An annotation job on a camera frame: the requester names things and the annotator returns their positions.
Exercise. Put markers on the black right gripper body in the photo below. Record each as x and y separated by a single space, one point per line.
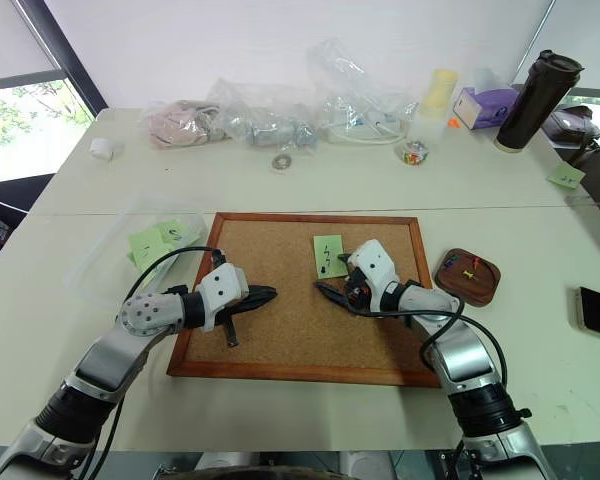
357 292

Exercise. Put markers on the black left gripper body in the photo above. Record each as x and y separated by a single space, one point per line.
234 309

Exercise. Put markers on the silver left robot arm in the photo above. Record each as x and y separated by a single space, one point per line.
130 320

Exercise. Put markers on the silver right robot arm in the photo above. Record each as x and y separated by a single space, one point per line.
460 350

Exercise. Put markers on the green note with black marks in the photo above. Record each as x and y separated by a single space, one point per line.
330 255

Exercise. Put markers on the green note with curly mark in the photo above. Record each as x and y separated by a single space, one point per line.
172 233

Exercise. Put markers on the large green note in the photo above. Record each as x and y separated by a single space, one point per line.
147 247

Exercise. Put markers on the dark wooden tray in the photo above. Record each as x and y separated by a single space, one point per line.
472 290

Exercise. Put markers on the clear jar of pushpins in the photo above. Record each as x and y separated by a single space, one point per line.
414 154

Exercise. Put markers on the clear plastic box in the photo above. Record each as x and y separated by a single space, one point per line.
110 250

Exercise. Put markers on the purple tissue box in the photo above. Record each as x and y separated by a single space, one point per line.
485 107

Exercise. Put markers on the green note with scribble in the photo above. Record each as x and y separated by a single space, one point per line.
566 176

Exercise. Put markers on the black pushpin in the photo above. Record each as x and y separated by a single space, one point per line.
323 270

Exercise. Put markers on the wood framed cork board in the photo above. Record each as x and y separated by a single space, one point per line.
290 310

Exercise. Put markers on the green pushpin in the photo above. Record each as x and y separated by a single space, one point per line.
453 259

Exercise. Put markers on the yellow pushpin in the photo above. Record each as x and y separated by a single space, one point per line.
467 274

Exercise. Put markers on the red pushpin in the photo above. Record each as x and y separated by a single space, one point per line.
476 261

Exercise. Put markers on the clear plastic container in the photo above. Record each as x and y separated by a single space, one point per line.
427 129

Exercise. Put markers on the clear bag with grey items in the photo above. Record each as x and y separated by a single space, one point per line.
265 120

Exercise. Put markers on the small orange piece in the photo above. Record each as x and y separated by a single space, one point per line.
454 123

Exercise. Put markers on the plastic bag with pink cloth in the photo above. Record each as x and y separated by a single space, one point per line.
180 122

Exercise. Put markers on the black travel tumbler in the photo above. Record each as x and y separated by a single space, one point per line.
532 105

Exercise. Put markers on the grey bag on chair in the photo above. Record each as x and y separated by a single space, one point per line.
575 127

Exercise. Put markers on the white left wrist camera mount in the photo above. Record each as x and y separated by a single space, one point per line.
222 287

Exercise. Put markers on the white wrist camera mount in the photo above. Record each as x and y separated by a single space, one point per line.
375 265
222 287

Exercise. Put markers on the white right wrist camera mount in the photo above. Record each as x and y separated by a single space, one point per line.
375 265

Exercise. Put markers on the black window frame post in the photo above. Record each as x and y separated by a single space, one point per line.
65 55

